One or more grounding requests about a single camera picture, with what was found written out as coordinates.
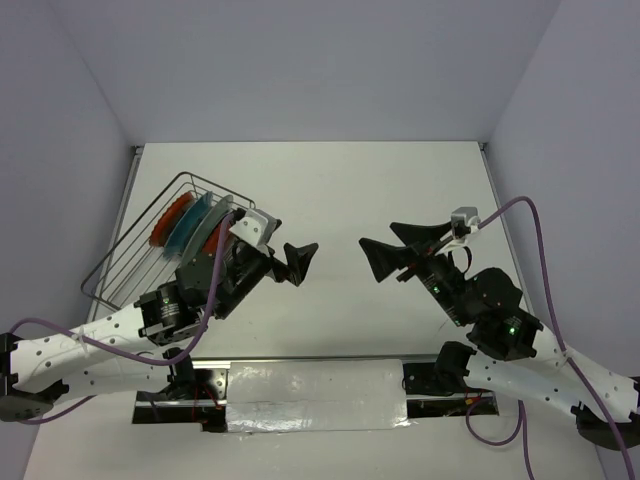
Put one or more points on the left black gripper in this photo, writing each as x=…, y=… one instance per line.
x=295, y=270

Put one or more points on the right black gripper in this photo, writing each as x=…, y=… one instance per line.
x=383, y=257

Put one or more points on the grey-green round plate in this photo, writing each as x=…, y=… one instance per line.
x=205, y=228

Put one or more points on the teal scalloped plate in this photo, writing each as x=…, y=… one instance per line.
x=186, y=225

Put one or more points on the orange fluted plate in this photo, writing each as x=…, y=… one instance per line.
x=169, y=219

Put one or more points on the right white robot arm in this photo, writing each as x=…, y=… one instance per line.
x=507, y=350

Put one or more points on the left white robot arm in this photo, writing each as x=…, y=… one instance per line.
x=143, y=346

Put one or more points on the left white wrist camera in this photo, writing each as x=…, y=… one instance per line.
x=255, y=228

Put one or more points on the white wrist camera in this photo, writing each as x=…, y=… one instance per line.
x=255, y=228
x=464, y=225

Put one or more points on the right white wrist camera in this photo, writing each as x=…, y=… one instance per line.
x=464, y=225

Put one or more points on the silver foil-covered base rail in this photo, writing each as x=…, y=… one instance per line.
x=311, y=395

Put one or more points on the metal wire dish rack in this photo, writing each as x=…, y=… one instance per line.
x=132, y=268

